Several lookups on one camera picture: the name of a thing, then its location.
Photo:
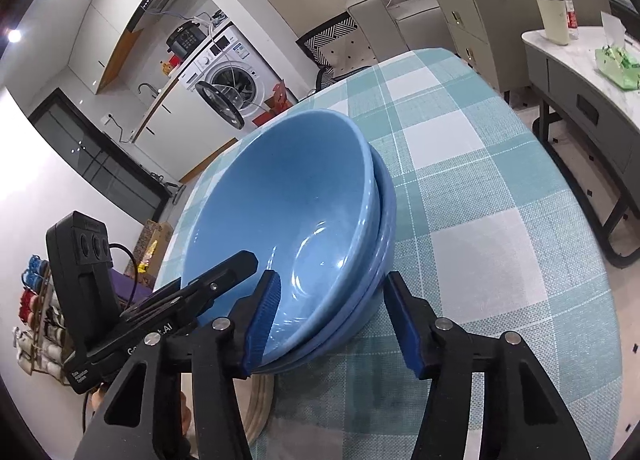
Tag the grey bedside cabinet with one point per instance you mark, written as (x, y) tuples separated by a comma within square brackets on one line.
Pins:
[(480, 39)]

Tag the white wall cabinets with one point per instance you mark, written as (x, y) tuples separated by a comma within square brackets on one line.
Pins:
[(110, 14)]

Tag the large beige plate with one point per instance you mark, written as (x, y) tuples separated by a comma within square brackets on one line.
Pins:
[(260, 405)]

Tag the black pressure cooker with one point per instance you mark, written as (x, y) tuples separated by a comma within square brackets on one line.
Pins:
[(185, 39)]

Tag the cream tumbler cup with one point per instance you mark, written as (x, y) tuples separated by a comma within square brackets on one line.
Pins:
[(554, 19)]

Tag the person's left hand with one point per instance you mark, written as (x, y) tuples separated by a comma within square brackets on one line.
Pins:
[(186, 415)]

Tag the shoe rack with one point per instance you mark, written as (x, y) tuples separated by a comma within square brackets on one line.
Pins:
[(35, 315)]

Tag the white kitchen counter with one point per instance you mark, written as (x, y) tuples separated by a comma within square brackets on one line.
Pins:
[(165, 124)]

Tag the purple mat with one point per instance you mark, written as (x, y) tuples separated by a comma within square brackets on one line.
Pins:
[(125, 290)]

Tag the green tissue box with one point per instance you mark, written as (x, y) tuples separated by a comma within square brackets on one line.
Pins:
[(617, 67)]

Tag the red container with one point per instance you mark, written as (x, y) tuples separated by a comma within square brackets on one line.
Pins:
[(175, 60)]

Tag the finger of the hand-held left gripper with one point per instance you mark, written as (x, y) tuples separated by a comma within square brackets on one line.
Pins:
[(150, 301), (225, 272)]

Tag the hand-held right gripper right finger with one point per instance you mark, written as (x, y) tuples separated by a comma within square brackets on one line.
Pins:
[(405, 335)]

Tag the brown cardboard box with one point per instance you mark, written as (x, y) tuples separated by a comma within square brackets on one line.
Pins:
[(155, 240)]

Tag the teal checked tablecloth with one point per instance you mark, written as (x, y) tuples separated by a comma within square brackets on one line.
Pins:
[(475, 190)]

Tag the kitchen faucet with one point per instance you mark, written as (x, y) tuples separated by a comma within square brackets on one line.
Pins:
[(147, 87)]

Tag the white marble coffee table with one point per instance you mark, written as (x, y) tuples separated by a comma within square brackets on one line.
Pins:
[(575, 69)]

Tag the white washing machine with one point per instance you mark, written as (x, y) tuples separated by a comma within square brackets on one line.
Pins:
[(205, 69)]

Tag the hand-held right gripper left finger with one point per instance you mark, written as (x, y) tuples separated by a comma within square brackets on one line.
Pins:
[(260, 325)]

